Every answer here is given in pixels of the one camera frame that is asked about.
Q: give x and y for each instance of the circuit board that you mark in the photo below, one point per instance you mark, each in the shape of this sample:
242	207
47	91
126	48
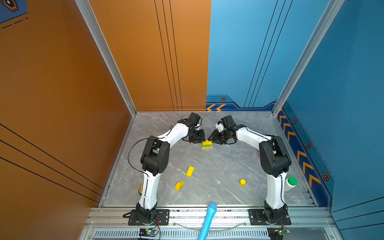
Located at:
148	234
277	234

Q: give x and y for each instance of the yellow cylinder block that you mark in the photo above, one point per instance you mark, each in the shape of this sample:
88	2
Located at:
242	182

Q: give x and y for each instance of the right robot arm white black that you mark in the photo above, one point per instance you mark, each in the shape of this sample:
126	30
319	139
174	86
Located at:
275	161

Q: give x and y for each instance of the cyan tube pole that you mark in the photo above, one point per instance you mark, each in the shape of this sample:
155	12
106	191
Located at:
211	211

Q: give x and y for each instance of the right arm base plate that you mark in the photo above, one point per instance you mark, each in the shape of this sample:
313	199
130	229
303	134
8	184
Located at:
269	217

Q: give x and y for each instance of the yellow block near front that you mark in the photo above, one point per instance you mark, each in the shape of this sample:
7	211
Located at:
179	185

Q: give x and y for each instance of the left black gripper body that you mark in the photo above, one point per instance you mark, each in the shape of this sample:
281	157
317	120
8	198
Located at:
193	138

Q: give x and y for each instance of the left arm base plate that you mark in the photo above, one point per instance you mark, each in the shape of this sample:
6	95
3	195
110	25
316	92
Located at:
161	217

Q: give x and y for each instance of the white bottle green cap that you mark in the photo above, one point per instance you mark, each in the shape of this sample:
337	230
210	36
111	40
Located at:
290	183

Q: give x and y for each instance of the left circuit board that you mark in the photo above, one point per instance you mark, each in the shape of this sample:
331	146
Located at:
148	234

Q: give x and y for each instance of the metal tin can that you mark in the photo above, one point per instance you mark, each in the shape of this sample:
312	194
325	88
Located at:
140	189

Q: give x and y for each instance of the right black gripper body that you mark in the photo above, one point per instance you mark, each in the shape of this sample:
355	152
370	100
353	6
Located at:
225	135

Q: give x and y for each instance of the yellow long block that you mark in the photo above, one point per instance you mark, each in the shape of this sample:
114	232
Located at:
190	171

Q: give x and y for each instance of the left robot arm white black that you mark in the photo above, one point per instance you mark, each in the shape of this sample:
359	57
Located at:
155	159

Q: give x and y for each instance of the aluminium front rail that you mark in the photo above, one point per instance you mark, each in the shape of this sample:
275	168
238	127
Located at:
229	223

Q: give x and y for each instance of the right circuit board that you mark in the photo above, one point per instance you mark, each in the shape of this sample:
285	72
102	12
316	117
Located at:
277	234

